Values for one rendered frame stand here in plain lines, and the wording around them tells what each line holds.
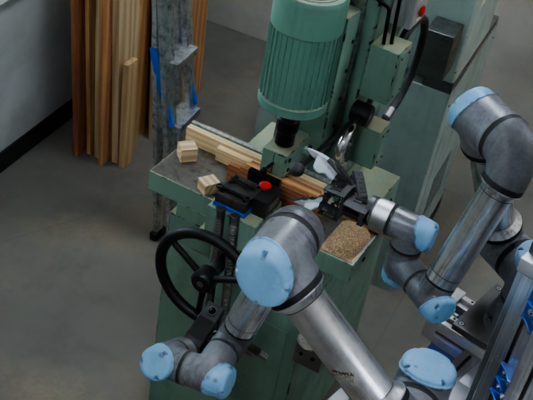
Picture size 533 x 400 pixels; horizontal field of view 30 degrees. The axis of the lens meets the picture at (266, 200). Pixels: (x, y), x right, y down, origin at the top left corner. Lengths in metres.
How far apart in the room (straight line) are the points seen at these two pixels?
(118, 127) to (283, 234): 2.31
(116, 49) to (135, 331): 1.11
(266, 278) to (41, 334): 1.73
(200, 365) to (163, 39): 1.50
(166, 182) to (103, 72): 1.36
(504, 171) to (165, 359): 0.80
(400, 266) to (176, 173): 0.68
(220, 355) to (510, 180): 0.71
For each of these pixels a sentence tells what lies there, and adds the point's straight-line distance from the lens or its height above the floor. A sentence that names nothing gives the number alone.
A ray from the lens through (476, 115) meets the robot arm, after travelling 2.15.
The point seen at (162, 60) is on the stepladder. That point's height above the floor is 0.77.
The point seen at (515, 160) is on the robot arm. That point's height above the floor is 1.37.
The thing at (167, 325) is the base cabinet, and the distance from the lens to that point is 2.91.
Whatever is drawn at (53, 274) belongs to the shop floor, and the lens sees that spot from 3.64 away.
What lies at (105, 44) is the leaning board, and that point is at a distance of 3.87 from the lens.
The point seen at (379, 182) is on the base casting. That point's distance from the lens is 2.91.
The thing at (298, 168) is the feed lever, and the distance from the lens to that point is 2.25.
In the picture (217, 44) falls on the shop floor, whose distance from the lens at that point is 5.10.
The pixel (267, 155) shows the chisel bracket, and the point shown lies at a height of 1.01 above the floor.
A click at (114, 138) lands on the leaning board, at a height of 0.12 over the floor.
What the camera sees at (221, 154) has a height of 0.93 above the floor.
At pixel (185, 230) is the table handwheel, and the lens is 2.39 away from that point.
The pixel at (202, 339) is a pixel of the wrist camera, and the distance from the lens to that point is 2.28.
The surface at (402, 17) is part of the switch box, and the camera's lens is 2.59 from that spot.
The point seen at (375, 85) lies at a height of 1.19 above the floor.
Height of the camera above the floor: 2.46
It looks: 37 degrees down
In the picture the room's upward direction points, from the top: 11 degrees clockwise
